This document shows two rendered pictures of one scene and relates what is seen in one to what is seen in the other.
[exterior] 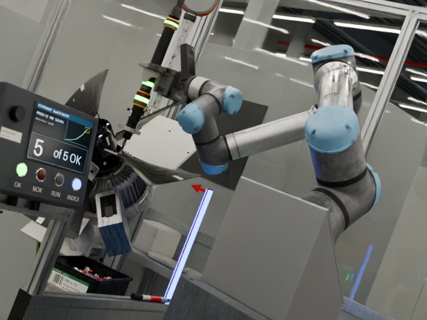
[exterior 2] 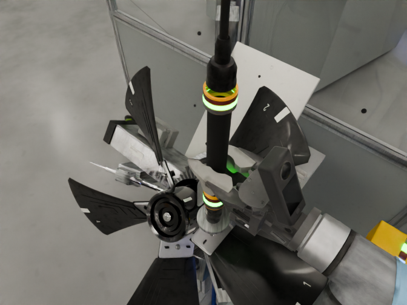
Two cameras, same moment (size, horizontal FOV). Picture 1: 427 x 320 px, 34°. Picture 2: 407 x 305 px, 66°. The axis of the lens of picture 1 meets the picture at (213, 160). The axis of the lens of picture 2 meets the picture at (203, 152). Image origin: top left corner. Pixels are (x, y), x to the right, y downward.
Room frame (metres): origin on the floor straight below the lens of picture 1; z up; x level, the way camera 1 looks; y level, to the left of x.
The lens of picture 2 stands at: (1.86, 0.26, 1.88)
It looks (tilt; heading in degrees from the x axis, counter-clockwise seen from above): 53 degrees down; 7
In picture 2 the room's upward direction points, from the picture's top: straight up
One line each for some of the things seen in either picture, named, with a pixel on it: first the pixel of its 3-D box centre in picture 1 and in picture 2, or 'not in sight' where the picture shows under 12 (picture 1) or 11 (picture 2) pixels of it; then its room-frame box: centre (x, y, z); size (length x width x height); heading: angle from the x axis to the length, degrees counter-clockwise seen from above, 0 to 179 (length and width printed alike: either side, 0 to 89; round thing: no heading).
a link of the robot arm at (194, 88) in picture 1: (201, 90); (321, 238); (2.05, 0.11, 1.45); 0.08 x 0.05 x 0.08; 147
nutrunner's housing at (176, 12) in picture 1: (153, 68); (216, 164); (2.15, 0.27, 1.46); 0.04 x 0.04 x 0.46
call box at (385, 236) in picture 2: not in sight; (380, 258); (2.21, -0.19, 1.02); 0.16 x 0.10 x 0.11; 147
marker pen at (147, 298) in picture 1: (149, 298); not in sight; (1.87, 0.02, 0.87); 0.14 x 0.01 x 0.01; 143
